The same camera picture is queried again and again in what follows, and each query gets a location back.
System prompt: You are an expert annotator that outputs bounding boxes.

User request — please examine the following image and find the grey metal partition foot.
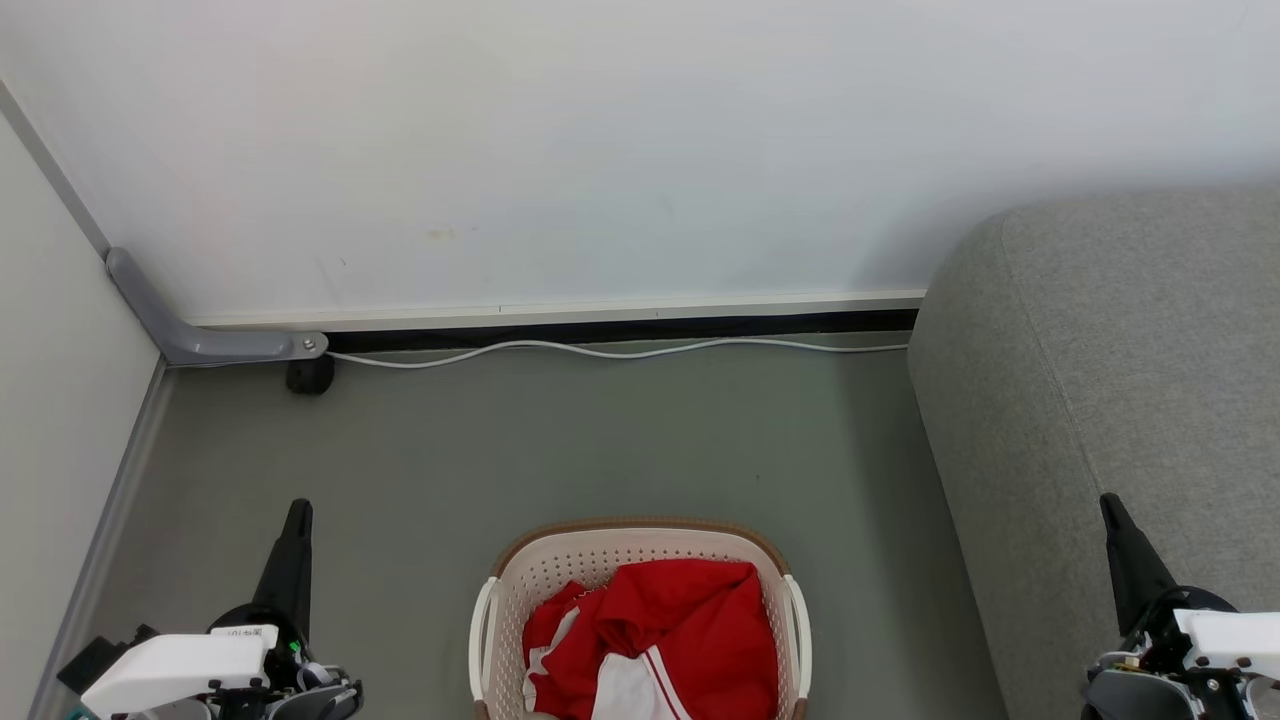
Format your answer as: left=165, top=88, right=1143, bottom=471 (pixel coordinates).
left=105, top=247, right=329, bottom=367

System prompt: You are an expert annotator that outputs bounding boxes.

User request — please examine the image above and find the grey aluminium partition edge strip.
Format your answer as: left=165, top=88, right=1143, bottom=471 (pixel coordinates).
left=28, top=358, right=173, bottom=720
left=0, top=78, right=111, bottom=256

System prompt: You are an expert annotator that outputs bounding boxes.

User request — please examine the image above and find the cream perforated laundry basket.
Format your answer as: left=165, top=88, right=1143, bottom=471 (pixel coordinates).
left=468, top=516, right=813, bottom=720

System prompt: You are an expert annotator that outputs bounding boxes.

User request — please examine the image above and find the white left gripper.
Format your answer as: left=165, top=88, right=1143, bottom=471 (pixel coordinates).
left=80, top=498, right=364, bottom=720

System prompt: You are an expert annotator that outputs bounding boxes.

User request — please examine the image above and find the red and white garment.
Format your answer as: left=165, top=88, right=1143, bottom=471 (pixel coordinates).
left=522, top=558, right=781, bottom=720

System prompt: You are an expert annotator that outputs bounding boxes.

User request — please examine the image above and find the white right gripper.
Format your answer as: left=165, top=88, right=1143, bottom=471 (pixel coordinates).
left=1080, top=493, right=1280, bottom=720

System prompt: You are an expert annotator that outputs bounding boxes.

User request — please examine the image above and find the black caster wheel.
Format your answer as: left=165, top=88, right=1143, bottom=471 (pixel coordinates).
left=286, top=355, right=336, bottom=396

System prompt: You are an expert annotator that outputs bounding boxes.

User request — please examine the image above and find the grey fabric sofa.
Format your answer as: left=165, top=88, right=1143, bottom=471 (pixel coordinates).
left=907, top=190, right=1280, bottom=720

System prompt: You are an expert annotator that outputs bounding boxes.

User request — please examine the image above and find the white floor cable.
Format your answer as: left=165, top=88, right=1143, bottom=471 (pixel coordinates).
left=327, top=338, right=909, bottom=371

